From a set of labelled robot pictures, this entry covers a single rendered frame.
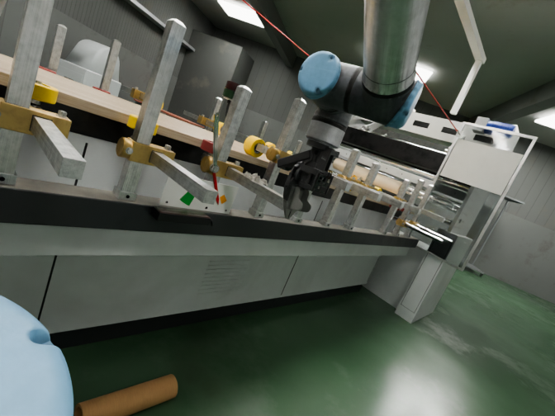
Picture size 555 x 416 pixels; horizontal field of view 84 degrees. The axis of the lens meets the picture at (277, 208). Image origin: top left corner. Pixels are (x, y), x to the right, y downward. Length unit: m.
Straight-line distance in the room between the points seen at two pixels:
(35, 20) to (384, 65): 0.63
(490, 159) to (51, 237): 2.82
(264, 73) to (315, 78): 8.60
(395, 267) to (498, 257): 6.47
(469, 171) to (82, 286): 2.72
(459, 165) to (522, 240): 6.77
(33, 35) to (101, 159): 0.41
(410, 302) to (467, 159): 1.30
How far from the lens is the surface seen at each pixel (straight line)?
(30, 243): 0.93
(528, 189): 9.52
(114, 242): 0.98
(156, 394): 1.28
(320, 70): 0.66
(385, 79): 0.57
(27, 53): 0.80
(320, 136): 0.76
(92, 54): 5.97
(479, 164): 2.96
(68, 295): 1.29
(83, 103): 0.99
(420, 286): 3.01
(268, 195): 0.86
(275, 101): 8.97
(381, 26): 0.51
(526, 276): 9.89
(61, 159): 0.54
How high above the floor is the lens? 0.98
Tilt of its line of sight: 11 degrees down
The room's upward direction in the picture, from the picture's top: 22 degrees clockwise
